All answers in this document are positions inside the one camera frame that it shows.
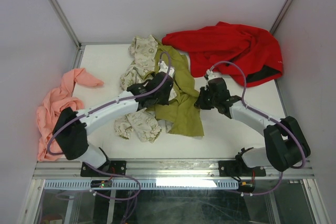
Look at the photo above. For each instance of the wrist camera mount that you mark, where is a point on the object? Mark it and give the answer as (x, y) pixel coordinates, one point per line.
(209, 75)
(164, 68)

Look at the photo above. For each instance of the cream green patterned jacket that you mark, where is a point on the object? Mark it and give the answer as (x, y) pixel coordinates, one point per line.
(171, 108)

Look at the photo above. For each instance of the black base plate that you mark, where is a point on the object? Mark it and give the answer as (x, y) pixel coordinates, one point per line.
(233, 168)
(107, 169)

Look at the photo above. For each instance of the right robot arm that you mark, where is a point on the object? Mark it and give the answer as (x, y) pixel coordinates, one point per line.
(285, 144)

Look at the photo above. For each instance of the white slotted cable duct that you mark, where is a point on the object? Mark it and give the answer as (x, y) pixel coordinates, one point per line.
(174, 183)

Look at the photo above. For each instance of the red garment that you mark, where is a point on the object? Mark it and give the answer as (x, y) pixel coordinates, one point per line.
(250, 55)

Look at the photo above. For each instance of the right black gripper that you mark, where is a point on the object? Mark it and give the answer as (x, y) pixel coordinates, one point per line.
(199, 103)

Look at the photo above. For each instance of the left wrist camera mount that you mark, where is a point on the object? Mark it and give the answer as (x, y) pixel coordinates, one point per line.
(164, 68)

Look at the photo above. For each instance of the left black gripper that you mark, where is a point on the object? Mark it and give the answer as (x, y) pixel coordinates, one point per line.
(166, 101)

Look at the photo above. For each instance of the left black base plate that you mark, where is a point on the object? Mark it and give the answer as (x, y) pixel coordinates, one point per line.
(107, 169)

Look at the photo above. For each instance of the right aluminium corner post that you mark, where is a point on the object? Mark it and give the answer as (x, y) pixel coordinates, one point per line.
(281, 15)

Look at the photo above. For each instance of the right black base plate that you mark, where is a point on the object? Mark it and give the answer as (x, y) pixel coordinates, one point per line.
(233, 168)

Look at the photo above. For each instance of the aluminium corner post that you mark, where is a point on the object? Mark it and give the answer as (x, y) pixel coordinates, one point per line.
(281, 15)
(65, 22)

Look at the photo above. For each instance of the aluminium front rail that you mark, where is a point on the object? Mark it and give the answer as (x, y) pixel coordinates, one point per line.
(138, 168)

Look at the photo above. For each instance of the left aluminium corner post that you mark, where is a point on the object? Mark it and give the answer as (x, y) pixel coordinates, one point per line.
(65, 22)

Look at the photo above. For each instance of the pink garment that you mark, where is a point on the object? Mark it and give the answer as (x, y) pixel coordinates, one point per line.
(55, 101)

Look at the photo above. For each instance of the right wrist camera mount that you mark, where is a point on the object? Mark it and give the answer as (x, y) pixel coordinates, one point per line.
(209, 75)

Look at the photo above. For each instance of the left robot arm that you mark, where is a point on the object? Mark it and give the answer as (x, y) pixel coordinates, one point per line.
(73, 127)

